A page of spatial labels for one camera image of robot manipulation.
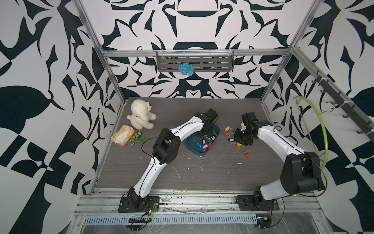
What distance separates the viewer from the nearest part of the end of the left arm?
0.73 m

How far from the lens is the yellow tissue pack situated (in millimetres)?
952

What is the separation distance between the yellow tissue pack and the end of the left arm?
1.62 feet

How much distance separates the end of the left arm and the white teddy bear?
0.35 metres

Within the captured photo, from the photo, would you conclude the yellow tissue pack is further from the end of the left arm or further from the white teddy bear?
the end of the left arm
